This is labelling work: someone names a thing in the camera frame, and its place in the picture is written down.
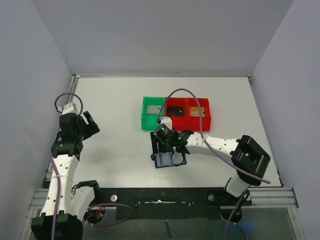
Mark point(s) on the aluminium table edge rail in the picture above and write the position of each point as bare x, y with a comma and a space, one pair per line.
63, 120

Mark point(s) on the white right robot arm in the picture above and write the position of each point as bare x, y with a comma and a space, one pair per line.
250, 161

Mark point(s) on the right red plastic bin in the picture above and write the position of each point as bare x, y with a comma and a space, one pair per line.
193, 123

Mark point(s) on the silver card from holder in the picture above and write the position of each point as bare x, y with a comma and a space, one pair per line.
153, 109

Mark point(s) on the black credit card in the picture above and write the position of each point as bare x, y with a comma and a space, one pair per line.
175, 111

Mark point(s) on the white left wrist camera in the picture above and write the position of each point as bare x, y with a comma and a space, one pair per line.
69, 108

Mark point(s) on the red plastic bin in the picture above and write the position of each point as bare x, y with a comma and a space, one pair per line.
178, 122
193, 123

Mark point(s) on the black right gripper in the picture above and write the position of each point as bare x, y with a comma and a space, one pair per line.
156, 144

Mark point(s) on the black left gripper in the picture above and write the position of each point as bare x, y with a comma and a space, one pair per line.
91, 130

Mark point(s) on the green plastic bin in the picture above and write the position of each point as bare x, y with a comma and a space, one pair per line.
149, 121

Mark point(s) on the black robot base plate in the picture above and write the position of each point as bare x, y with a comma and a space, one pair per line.
171, 203

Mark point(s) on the blue leather card holder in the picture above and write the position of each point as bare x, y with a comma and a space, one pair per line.
168, 159

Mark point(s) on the middle red plastic bin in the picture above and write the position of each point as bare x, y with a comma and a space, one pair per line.
178, 122

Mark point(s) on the gold credit card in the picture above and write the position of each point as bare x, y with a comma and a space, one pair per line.
194, 111

